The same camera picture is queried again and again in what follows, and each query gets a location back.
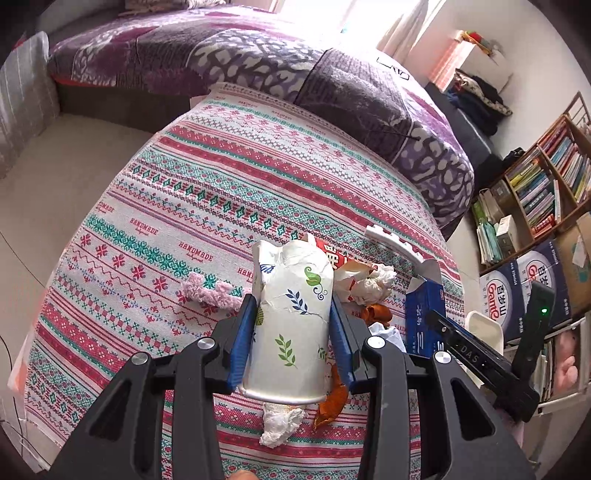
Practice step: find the pale curtain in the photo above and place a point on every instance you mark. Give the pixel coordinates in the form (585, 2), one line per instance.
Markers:
(406, 25)

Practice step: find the dark bed frame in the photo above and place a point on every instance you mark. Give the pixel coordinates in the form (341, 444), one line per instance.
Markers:
(120, 104)

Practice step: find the grey striped cushion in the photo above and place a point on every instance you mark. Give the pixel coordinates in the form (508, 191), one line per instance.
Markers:
(25, 106)

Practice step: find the pink fuzzy strip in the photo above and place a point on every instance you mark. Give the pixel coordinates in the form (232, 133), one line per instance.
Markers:
(207, 293)

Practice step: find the black bag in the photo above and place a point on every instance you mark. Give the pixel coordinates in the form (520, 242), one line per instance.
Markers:
(513, 158)

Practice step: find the long orange peel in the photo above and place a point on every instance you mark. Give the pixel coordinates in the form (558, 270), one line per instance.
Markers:
(330, 401)

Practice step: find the stack of thin books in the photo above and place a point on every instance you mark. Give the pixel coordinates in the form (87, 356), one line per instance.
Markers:
(487, 235)

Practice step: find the black bench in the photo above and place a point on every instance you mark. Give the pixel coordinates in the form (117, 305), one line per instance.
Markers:
(466, 138)

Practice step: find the wooden bookshelf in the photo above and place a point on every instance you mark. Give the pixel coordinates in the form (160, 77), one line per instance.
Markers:
(531, 157)

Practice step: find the white toothed plastic piece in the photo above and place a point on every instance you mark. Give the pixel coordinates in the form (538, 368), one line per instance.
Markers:
(397, 242)

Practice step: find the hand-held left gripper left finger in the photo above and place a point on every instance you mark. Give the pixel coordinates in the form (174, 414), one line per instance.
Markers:
(241, 341)

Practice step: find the small orange peel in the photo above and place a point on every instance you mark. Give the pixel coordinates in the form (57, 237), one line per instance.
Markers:
(376, 314)

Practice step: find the colourful toys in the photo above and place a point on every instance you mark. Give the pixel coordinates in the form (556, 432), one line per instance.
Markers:
(475, 40)

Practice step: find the blue printed carton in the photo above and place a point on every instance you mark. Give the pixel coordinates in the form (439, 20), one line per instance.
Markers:
(547, 267)
(501, 300)

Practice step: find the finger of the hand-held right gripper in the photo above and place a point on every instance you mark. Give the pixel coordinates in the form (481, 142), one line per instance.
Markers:
(466, 344)

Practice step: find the brown cardboard box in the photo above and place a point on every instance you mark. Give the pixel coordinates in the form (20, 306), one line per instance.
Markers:
(579, 258)

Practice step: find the row of colourful books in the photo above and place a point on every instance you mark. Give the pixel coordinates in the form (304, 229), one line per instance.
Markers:
(568, 157)
(535, 194)

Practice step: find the pile of folded clothes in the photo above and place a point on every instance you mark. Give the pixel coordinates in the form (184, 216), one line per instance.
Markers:
(482, 99)

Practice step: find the purple patterned bed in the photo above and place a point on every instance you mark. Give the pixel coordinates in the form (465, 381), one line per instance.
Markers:
(277, 64)

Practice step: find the person's left hand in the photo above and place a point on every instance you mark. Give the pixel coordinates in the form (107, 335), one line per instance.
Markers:
(242, 475)

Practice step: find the blue carton box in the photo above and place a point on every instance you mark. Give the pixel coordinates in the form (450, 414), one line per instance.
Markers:
(422, 309)

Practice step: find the patterned woven tablecloth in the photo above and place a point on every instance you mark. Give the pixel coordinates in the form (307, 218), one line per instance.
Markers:
(207, 207)

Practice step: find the white plastic bin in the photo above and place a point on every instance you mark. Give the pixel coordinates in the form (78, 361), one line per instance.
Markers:
(485, 327)

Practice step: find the small white box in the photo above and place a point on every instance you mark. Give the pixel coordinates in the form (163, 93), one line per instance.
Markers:
(508, 235)

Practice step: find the leaf print paper cup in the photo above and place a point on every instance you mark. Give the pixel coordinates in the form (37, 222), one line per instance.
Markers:
(291, 323)

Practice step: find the crumpled white tissue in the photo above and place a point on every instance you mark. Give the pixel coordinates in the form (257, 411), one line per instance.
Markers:
(279, 422)
(387, 333)
(376, 281)

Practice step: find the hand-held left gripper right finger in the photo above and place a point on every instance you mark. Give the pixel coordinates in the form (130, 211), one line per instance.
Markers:
(340, 341)

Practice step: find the red snack wrapper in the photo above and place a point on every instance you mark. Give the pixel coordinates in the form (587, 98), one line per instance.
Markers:
(339, 261)

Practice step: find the bright window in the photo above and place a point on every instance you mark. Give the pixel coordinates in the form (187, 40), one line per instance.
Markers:
(332, 14)

